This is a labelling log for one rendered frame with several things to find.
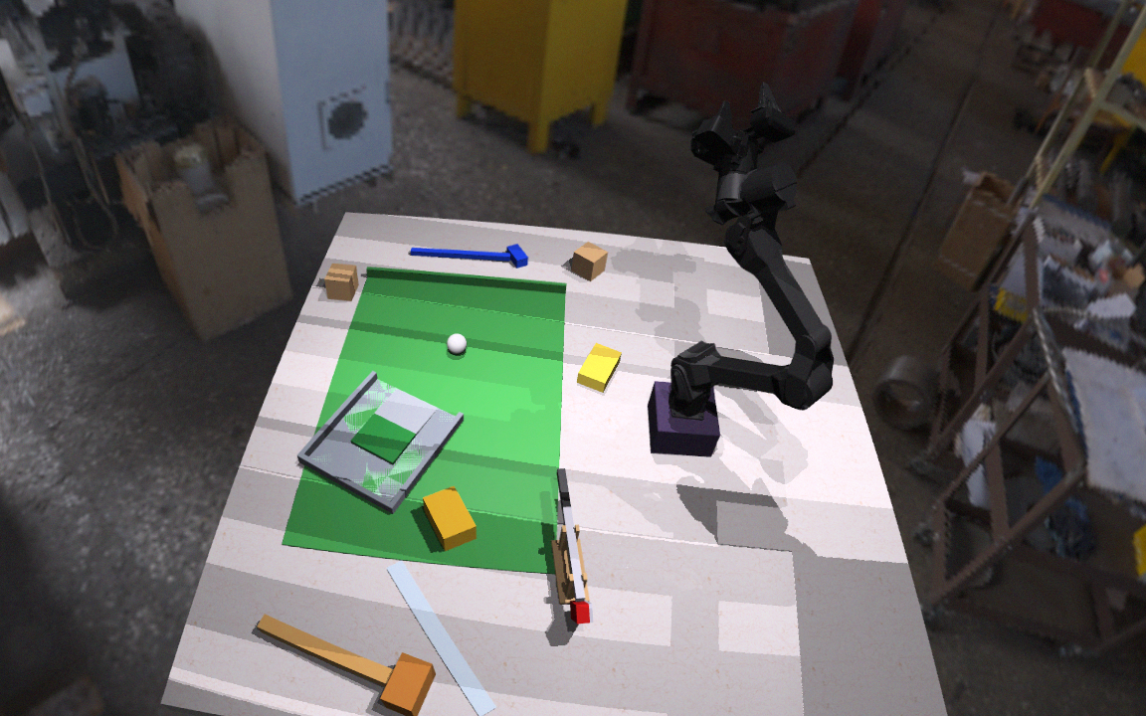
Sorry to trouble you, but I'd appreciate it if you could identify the green putting mat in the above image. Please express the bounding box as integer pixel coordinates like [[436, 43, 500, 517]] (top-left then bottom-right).
[[282, 277, 565, 575]]

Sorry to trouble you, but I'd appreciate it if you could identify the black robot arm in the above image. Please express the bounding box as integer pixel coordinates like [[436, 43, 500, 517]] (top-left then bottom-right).
[[668, 115, 834, 420]]

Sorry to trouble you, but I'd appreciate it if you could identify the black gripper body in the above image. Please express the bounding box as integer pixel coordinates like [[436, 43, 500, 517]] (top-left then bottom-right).
[[692, 107, 796, 175]]

